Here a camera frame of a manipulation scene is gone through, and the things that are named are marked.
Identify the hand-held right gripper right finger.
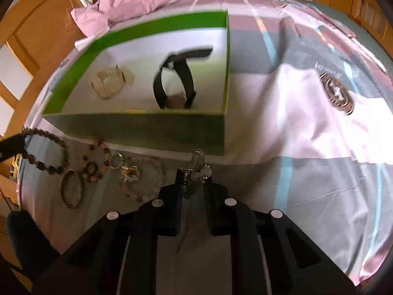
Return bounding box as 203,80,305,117
203,177,358,295

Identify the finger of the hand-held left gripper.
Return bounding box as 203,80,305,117
0,134,27,163

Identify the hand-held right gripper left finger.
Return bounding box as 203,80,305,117
32,169,185,295

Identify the silver charm bracelet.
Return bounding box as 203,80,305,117
180,149,214,199

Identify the dark bead bracelet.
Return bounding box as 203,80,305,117
20,127,70,174

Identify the green cardboard box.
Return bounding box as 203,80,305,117
41,10,231,156

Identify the yellow black object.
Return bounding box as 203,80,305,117
11,153,25,179

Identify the metal bangle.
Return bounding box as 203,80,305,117
61,169,85,208

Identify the pink grey printed bedsheet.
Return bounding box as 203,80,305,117
15,0,393,286

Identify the curved wooden bed board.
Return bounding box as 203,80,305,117
0,0,102,136

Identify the slatted wooden bed board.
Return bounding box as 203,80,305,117
350,0,393,71

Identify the clear crystal bead bracelet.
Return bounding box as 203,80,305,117
118,155,165,203

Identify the reddish wooden bead bracelet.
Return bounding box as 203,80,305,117
81,141,112,182

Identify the black strap watch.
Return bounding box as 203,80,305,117
153,46,214,110

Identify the white strap watch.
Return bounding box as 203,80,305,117
91,64,136,99

